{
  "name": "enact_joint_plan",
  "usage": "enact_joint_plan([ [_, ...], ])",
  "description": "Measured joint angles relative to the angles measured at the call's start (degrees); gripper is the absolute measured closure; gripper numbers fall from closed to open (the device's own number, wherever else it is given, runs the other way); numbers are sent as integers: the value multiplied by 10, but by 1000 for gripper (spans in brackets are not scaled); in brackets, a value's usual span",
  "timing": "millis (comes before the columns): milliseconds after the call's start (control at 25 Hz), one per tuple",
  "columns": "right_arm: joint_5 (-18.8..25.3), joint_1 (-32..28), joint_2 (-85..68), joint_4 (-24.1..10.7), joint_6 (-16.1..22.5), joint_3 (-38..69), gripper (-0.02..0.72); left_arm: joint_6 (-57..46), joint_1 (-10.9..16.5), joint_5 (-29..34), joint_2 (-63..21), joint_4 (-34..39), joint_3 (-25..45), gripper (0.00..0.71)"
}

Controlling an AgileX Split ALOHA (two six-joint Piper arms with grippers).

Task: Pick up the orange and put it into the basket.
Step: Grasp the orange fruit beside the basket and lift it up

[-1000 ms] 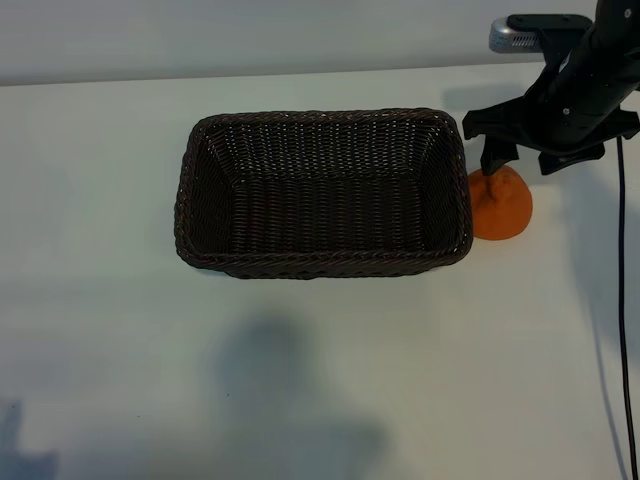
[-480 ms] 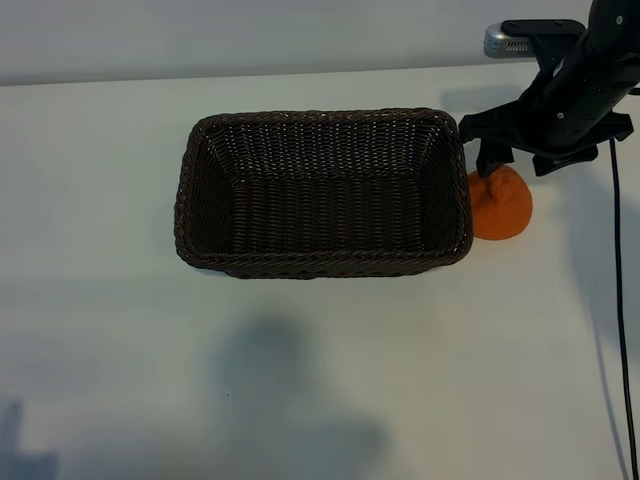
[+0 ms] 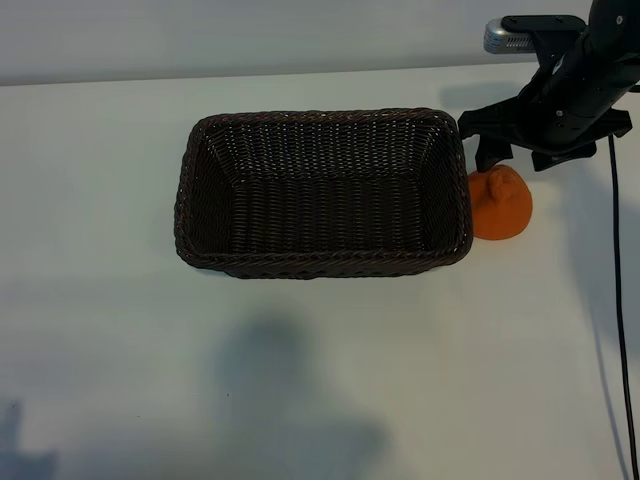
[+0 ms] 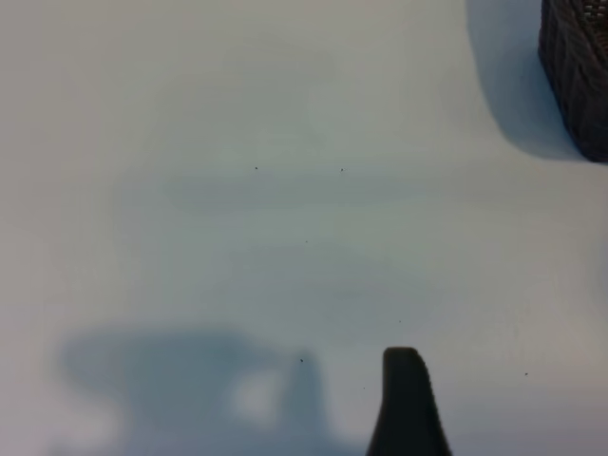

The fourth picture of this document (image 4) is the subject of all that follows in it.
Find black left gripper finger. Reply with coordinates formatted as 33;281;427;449
365;346;453;456

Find dark brown wicker basket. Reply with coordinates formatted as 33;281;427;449
537;0;608;164

